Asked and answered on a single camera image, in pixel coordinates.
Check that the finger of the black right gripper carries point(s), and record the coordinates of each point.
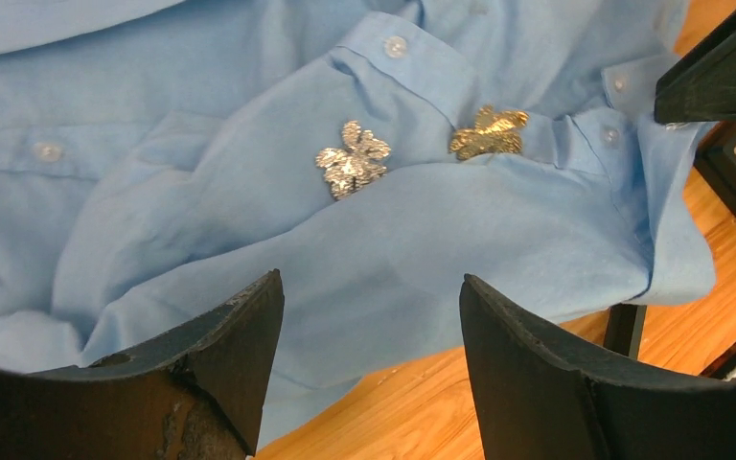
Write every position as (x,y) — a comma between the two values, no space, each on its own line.
(701,87)

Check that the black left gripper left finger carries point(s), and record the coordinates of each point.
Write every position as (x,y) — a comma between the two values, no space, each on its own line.
(196,391)

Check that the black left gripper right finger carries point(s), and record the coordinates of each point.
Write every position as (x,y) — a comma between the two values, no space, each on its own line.
(541,392)

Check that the silver leaf brooch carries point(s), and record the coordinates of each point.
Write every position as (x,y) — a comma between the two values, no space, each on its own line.
(356,164)

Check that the gold leaf brooch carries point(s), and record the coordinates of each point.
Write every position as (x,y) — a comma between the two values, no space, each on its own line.
(492,132)

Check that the left black square frame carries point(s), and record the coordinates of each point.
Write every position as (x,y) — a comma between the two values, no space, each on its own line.
(624,329)

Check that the light blue shirt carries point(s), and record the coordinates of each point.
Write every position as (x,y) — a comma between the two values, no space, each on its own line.
(158,156)

